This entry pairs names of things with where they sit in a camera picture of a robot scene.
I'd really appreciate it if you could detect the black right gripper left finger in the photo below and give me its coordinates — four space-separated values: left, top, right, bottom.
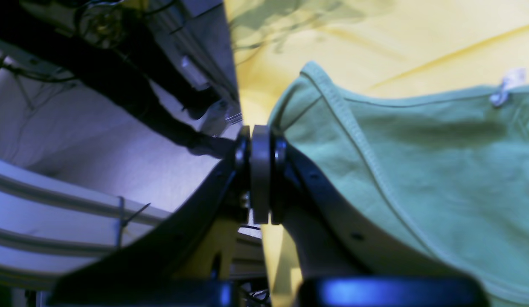
51 127 252 299

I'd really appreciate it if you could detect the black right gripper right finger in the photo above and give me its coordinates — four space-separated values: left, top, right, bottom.
261 126 474 286

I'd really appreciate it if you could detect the green T-shirt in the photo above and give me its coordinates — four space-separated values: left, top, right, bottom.
269 62 529 307

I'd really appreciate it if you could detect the yellow table cloth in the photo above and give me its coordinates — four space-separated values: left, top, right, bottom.
225 0 529 307

